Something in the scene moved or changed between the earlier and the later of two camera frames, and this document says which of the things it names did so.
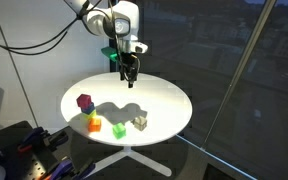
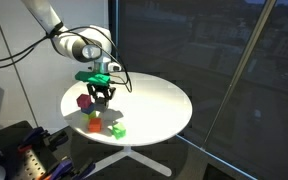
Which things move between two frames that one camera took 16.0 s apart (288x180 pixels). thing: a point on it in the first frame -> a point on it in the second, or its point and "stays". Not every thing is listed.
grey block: [140, 123] -> [101, 104]
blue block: [88, 110] stays
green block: [119, 130] stays
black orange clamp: [41, 140] stays
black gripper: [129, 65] -> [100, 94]
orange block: [94, 124] stays
